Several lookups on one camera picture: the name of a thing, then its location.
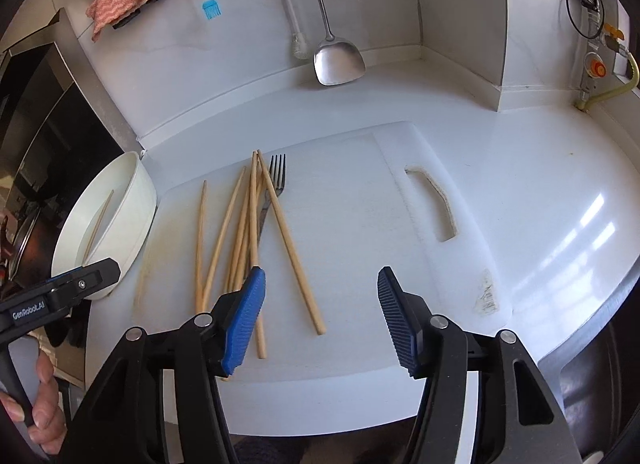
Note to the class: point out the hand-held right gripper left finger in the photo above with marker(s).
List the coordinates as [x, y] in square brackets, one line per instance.
[244, 329]

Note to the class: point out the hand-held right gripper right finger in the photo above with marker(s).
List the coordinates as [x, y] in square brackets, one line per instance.
[396, 329]

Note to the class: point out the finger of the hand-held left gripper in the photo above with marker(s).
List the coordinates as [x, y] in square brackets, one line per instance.
[90, 281]

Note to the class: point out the white bowl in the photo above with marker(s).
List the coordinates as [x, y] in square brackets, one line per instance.
[135, 204]

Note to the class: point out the dark metal fork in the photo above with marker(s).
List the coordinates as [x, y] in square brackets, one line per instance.
[278, 178]

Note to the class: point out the person's left hand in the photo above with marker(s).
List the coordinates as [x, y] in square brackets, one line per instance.
[50, 409]

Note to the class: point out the dark cooking pan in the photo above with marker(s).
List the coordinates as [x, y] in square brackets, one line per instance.
[30, 244]

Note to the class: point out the white cutting board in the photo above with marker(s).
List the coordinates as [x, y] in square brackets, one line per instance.
[350, 244]

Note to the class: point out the black glass kitchen appliance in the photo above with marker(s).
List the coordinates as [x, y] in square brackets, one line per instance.
[55, 143]

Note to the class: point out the metal spatula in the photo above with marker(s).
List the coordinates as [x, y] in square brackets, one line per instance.
[340, 63]

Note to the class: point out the white bottle brush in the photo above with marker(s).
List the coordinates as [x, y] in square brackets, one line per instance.
[300, 46]

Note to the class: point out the orange knob gas fitting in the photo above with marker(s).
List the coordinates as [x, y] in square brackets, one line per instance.
[595, 66]

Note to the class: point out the yellow gas valve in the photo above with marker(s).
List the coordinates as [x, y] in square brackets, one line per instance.
[614, 33]

